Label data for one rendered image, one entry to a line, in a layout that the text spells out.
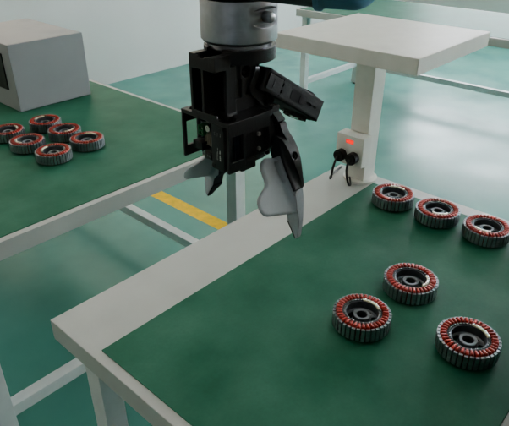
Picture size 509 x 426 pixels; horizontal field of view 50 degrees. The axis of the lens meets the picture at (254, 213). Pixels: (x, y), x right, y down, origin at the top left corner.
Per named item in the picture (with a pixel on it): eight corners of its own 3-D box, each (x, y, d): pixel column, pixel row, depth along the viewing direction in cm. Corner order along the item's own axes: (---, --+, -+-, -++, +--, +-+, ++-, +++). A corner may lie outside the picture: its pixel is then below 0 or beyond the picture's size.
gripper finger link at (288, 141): (274, 199, 60) (241, 126, 59) (285, 193, 61) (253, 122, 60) (303, 188, 56) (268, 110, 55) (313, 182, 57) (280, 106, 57)
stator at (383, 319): (365, 352, 101) (368, 337, 99) (320, 323, 108) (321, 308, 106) (401, 325, 107) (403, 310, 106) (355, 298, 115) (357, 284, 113)
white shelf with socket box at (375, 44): (391, 253, 130) (419, 58, 107) (271, 203, 151) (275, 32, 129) (456, 201, 152) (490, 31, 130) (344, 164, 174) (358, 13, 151)
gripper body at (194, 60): (182, 160, 59) (174, 45, 53) (239, 138, 64) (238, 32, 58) (232, 182, 54) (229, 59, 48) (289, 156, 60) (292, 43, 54)
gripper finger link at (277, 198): (267, 254, 57) (231, 173, 57) (303, 233, 61) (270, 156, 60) (286, 249, 55) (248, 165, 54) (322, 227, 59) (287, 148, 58)
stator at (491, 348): (466, 380, 95) (469, 365, 93) (421, 341, 104) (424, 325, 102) (511, 359, 99) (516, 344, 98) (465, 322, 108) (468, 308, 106)
